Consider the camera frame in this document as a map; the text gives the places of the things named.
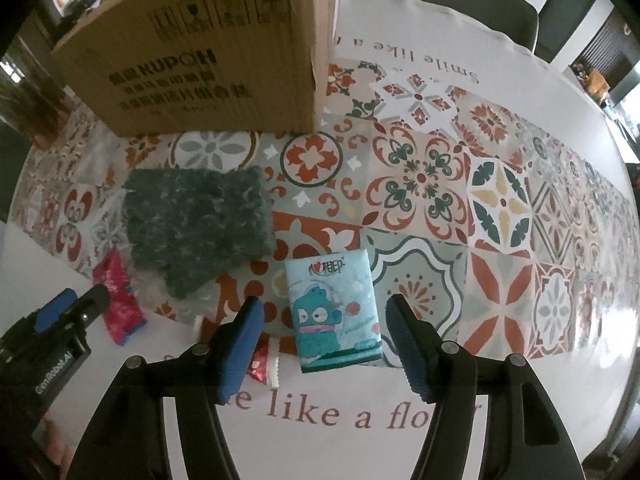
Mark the red pink snack packet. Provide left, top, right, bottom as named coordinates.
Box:
left=92, top=248, right=146, bottom=346

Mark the teal cartoon tissue pack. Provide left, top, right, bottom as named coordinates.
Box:
left=285, top=249, right=383, bottom=374

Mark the dark green fluffy cloth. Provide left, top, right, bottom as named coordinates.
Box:
left=122, top=166, right=276, bottom=300

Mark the red white patterned packet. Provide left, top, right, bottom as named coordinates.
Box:
left=247, top=336, right=280, bottom=388

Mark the clear plastic bag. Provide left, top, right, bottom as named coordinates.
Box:
left=130, top=269, right=171, bottom=311

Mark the patterned tile table runner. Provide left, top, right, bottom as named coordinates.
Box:
left=9, top=60, right=639, bottom=358

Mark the glass vase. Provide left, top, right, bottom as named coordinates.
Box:
left=1, top=72, right=75, bottom=151

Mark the brown cardboard box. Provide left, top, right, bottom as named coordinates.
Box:
left=52, top=0, right=340, bottom=136

